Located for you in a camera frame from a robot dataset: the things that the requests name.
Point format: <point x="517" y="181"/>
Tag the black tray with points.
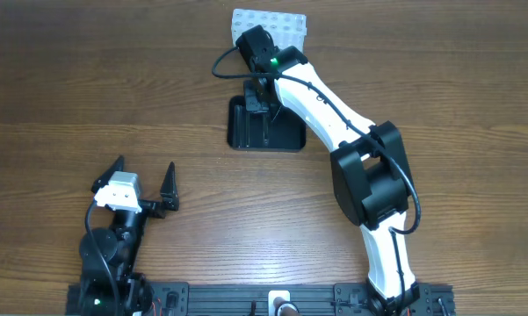
<point x="287" y="136"/>

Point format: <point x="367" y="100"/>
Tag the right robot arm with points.
<point x="316" y="109"/>

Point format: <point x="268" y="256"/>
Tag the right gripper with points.
<point x="257" y="96"/>

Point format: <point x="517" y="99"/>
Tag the mounting rail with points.
<point x="228" y="300"/>

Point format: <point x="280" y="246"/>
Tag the clear test tube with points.
<point x="276" y="113"/>
<point x="239" y="128"/>
<point x="247" y="128"/>
<point x="264" y="131"/>

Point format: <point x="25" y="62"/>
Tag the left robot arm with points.
<point x="114" y="246"/>

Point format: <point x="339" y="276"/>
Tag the white test tube rack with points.
<point x="287" y="26"/>

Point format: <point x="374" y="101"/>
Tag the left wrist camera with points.
<point x="118" y="193"/>

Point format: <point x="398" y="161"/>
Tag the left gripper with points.
<point x="154" y="208"/>

